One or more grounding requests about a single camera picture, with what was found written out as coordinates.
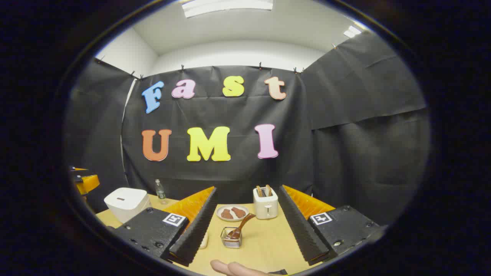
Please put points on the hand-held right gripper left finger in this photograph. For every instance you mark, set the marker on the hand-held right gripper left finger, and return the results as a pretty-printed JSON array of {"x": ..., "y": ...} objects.
[{"x": 195, "y": 234}]

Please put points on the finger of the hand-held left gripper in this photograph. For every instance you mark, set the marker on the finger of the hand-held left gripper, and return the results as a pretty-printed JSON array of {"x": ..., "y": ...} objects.
[
  {"x": 88, "y": 183},
  {"x": 76, "y": 169}
]

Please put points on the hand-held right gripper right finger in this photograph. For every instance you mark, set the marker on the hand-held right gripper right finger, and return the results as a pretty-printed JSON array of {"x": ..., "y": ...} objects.
[{"x": 301, "y": 230}]

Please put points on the white rice cooker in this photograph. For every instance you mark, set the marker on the white rice cooker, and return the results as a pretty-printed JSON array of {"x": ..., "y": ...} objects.
[{"x": 124, "y": 203}]

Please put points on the brown wooden spoon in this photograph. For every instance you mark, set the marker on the brown wooden spoon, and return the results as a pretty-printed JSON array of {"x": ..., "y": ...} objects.
[{"x": 242, "y": 226}]

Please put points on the white round plate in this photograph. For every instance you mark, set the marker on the white round plate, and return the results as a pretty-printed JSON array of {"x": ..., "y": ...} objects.
[{"x": 219, "y": 213}]

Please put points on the brown meat piece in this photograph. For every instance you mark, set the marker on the brown meat piece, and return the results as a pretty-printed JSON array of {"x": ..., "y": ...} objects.
[
  {"x": 238, "y": 212},
  {"x": 226, "y": 214}
]

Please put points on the white toaster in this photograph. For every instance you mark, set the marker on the white toaster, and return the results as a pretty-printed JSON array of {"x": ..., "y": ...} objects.
[{"x": 266, "y": 207}]

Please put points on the toasted bread slice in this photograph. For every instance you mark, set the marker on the toasted bread slice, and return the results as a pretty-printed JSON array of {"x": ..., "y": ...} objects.
[
  {"x": 268, "y": 190},
  {"x": 259, "y": 191}
]

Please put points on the clear plastic water bottle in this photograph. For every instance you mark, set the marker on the clear plastic water bottle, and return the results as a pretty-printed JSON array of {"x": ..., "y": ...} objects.
[{"x": 160, "y": 191}]

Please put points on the small ceiling light panel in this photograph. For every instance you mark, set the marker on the small ceiling light panel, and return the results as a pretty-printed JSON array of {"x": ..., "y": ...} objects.
[{"x": 352, "y": 31}]

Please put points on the large ceiling light panel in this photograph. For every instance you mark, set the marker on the large ceiling light panel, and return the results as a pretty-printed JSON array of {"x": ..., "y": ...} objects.
[{"x": 226, "y": 7}]

